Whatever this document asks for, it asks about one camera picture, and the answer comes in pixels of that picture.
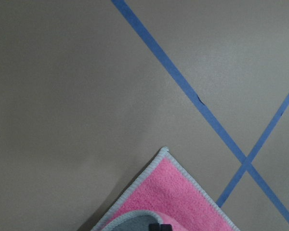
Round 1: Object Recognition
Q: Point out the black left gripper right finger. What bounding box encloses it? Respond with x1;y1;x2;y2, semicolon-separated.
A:
160;224;171;231

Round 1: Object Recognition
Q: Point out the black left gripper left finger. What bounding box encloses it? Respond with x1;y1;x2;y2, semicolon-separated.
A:
148;223;159;231

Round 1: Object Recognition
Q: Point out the pink and grey towel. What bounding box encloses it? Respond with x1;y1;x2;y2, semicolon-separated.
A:
93;147;238;231

